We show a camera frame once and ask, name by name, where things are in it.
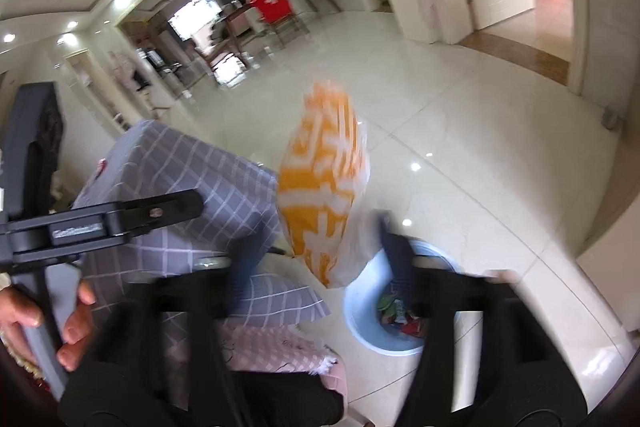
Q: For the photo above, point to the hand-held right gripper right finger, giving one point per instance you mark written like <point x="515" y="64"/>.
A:
<point x="400" y="257"/>

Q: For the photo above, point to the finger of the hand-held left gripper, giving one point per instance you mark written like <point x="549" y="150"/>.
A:
<point x="160" y="209"/>

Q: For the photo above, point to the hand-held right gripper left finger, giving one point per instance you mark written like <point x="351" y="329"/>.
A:
<point x="245" y="257"/>

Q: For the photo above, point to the red brown paper bag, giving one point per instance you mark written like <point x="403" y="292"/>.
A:
<point x="412" y="329"/>

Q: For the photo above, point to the light blue bin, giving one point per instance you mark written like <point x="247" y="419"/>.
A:
<point x="365" y="322"/>

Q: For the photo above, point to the orange white plastic bag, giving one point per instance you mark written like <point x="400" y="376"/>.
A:
<point x="320" y="187"/>

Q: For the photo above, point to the person's left hand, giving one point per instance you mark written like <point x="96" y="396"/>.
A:
<point x="77" y="332"/>

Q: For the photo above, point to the grey checked tablecloth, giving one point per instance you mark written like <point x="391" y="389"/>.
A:
<point x="200" y="167"/>

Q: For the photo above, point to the pink checked cloth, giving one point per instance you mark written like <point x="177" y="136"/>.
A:
<point x="280" y="352"/>

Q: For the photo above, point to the hanging pale clothes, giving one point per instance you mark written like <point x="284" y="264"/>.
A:
<point x="125" y="69"/>

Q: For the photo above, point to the dark cloth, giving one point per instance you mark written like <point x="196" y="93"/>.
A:
<point x="300" y="402"/>

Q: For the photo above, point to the wooden chair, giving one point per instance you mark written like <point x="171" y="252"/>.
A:
<point x="220" y="57"/>

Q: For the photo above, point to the red chair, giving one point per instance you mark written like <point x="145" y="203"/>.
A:
<point x="280" y="23"/>

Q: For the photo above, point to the red shirt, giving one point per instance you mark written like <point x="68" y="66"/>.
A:
<point x="270" y="2"/>

